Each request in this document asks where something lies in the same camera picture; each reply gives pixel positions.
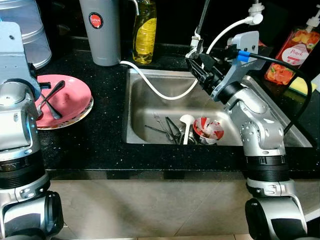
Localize pink plate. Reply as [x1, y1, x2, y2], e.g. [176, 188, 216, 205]
[34, 74, 94, 129]

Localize white ladle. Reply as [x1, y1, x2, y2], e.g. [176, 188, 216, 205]
[179, 114, 196, 146]

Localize metal faucet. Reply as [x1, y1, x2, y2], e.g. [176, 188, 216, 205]
[186, 0, 212, 58]

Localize yellow green sponge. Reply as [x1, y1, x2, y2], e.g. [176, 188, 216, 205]
[288, 76, 315, 97]

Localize red white patterned cup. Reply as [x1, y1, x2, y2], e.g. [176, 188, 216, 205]
[192, 116, 225, 146]

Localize peach soap pump bottle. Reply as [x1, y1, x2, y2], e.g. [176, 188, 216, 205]
[264, 12, 320, 86]

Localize yellow dish soap bottle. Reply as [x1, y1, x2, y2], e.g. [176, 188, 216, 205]
[132, 0, 158, 65]

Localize metal tongs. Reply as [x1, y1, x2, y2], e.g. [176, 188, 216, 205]
[165, 116, 182, 143]

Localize small metal fork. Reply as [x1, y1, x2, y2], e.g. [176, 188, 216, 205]
[151, 112, 171, 136]

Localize stainless steel sink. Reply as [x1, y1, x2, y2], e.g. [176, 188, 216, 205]
[121, 67, 315, 148]

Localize thin metal utensil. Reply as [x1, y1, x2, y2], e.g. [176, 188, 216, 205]
[144, 124, 176, 138]

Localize white tap filter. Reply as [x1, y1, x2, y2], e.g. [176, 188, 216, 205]
[247, 0, 265, 26]

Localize grey thermos jug red label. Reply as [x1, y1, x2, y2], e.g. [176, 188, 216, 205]
[79, 0, 140, 67]

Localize floral rimmed plate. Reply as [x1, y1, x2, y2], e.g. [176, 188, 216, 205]
[37, 97, 95, 131]

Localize metal spoon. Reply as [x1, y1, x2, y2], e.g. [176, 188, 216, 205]
[36, 80, 66, 119]

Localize clear plastic container stack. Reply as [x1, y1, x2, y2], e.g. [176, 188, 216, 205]
[0, 0, 53, 69]

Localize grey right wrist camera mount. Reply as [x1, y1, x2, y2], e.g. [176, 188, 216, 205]
[210, 31, 261, 102]

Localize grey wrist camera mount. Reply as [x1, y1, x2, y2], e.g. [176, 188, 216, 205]
[210, 31, 261, 102]
[0, 21, 37, 86]

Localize white flexible hose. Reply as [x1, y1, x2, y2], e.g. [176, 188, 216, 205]
[120, 14, 264, 101]

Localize black cable with blue tape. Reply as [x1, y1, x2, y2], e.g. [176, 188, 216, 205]
[225, 46, 314, 138]

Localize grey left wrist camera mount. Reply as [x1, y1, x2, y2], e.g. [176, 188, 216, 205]
[0, 21, 37, 86]

